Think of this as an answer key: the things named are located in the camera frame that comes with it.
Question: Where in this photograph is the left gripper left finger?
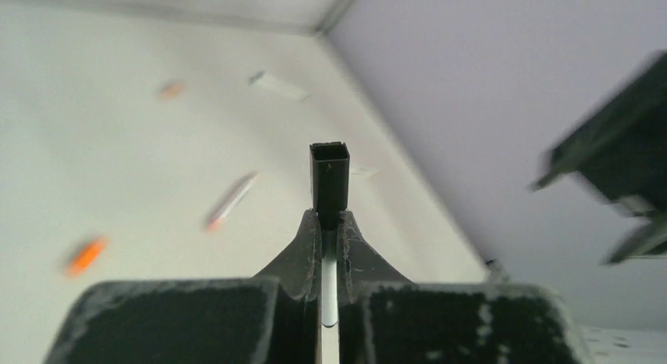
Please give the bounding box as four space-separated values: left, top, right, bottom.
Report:
46 210 322 363

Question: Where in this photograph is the black pen cap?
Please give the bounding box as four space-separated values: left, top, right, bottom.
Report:
310 142 350 230

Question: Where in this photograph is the pink pen cap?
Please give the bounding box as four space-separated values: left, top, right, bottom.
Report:
157 80 186 100

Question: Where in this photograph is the white orange tip pen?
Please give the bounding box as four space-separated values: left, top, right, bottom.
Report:
203 171 260 233

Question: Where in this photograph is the orange pen cap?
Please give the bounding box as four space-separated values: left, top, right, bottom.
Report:
64 237 109 277

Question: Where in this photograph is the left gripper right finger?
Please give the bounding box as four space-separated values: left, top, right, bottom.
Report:
337 211 591 363

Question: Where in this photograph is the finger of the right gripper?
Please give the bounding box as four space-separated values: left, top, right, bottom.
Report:
531 50 666 216
603 219 666 265

